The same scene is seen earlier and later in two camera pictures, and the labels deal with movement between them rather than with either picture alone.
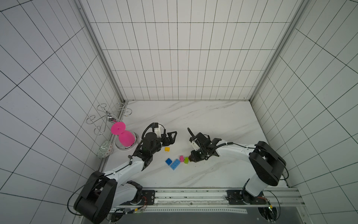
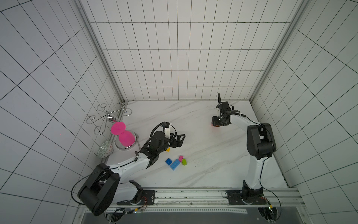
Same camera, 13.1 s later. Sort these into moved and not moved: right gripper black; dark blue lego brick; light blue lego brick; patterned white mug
Moved: right gripper black
Not moved: light blue lego brick; dark blue lego brick; patterned white mug
